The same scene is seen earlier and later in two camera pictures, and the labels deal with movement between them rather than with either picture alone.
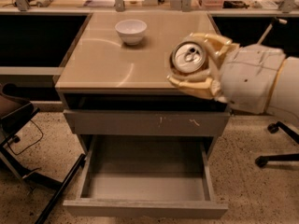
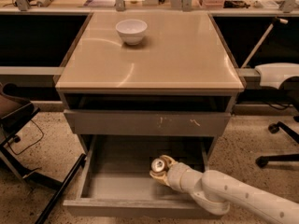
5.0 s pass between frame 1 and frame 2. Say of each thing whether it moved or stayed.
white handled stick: stayed
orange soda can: moved
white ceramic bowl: stayed
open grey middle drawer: stayed
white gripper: moved
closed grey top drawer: stayed
